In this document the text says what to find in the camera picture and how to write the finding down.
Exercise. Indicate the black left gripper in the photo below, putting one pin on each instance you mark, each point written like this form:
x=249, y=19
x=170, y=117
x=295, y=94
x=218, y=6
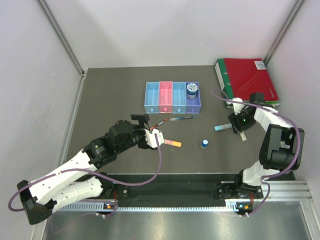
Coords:
x=144, y=118

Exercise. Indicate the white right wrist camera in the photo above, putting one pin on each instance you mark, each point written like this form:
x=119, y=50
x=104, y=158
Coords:
x=238, y=105

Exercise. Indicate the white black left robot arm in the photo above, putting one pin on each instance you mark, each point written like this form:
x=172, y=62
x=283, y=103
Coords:
x=75, y=180

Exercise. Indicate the red folder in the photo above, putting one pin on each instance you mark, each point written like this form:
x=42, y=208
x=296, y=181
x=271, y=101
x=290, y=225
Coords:
x=250, y=77

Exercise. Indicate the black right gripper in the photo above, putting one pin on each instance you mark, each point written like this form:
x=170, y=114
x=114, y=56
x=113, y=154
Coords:
x=234, y=119

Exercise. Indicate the light blue drawer bin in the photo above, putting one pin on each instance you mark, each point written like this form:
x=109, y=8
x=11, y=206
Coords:
x=179, y=98

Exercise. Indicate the grey slotted cable duct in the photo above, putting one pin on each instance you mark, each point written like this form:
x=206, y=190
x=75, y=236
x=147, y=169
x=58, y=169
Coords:
x=228, y=205

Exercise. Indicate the blue white highlighter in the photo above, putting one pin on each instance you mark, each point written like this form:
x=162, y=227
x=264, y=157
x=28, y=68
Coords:
x=223, y=127

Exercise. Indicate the blue clear pen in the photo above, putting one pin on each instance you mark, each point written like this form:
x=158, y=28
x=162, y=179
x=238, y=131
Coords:
x=182, y=118

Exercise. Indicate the white eraser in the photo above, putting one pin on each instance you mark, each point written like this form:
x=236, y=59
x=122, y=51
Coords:
x=243, y=136

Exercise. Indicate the pink orange highlighter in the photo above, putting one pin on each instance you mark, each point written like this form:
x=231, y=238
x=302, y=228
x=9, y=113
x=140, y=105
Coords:
x=172, y=143

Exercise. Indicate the blue round jar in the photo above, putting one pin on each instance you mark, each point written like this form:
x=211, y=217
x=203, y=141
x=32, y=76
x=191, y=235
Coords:
x=191, y=90

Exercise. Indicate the pink plastic drawer bin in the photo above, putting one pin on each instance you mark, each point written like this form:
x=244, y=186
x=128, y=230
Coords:
x=165, y=102

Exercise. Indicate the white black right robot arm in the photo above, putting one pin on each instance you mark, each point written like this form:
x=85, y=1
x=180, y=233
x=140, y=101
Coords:
x=281, y=149

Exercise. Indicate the green lever arch binder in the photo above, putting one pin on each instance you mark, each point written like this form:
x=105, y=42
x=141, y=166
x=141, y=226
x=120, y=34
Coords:
x=222, y=77

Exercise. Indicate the aluminium frame rail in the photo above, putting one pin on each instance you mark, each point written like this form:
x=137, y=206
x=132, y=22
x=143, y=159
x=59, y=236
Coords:
x=43, y=5

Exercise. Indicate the purple plastic drawer bin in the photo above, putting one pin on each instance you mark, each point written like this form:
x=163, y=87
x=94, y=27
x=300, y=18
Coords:
x=194, y=105

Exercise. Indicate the blue end drawer bin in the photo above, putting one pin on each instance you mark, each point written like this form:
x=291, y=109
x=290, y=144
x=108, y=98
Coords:
x=151, y=99

